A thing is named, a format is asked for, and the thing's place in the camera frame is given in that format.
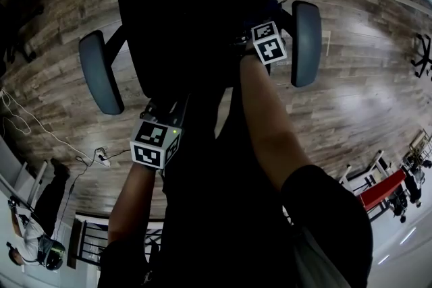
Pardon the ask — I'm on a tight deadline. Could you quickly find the black swivel chair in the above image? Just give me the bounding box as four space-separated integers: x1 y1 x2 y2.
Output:
410 32 432 78

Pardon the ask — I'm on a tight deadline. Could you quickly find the white power strip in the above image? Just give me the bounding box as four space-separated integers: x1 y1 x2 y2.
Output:
94 150 111 168

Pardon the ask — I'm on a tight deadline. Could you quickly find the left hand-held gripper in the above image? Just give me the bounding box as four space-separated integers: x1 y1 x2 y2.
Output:
130 96 190 171

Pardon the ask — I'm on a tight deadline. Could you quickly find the white desk with grey frame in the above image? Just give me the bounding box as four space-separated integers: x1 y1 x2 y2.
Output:
0 134 48 213

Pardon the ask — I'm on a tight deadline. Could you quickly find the black floor cable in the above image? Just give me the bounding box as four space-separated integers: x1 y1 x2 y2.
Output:
53 146 132 247

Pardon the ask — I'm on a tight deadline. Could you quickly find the white cable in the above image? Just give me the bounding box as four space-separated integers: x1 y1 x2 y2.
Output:
0 89 109 166

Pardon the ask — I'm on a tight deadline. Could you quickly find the black mesh office chair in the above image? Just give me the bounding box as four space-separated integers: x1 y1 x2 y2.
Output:
50 0 294 102

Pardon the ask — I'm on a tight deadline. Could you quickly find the black railing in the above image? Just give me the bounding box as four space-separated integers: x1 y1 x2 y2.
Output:
67 212 163 270

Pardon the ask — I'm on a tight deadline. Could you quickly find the wooden rack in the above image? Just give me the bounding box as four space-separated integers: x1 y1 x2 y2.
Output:
403 127 432 166

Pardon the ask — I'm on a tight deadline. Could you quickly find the person's left forearm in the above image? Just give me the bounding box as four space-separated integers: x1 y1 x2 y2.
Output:
107 163 163 247

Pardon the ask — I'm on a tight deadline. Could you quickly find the person's right forearm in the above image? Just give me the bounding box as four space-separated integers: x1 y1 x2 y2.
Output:
238 53 313 193

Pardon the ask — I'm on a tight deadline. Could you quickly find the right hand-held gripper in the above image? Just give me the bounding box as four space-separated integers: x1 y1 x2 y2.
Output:
236 20 290 65

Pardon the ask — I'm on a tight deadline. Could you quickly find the grey shoulder strap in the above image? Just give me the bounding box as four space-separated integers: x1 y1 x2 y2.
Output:
292 225 352 288

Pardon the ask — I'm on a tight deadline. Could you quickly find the person's black clothed body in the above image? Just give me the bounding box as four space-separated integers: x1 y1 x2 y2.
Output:
97 84 374 288

